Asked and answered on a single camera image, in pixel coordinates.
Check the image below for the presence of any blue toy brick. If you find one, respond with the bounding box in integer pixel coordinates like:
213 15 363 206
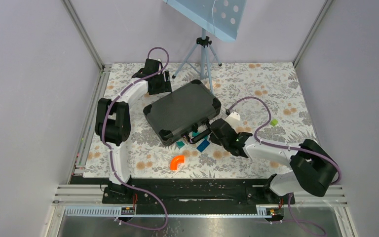
196 140 210 153

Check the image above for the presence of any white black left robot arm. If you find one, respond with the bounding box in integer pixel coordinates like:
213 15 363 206
95 58 172 203

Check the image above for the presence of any blue perforated board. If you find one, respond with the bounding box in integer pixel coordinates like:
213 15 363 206
164 0 246 42

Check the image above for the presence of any black poker set case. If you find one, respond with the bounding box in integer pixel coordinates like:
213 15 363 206
143 79 222 146

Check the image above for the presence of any orange curved toy block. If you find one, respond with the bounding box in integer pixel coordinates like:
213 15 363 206
169 155 185 171

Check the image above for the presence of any teal triangular toy block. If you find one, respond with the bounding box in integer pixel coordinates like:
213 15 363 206
176 141 185 149

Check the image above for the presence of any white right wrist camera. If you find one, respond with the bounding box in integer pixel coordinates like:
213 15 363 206
225 112 241 127

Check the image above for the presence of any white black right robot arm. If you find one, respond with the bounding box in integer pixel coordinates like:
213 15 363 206
209 119 341 203

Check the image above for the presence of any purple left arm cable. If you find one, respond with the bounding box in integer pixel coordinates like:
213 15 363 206
100 46 171 232

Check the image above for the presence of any green toy cube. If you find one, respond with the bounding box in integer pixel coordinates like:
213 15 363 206
270 119 278 126

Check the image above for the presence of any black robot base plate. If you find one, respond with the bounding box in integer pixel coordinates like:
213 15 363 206
102 178 295 215

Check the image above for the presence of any blue tripod stand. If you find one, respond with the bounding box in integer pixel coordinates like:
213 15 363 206
172 28 223 94

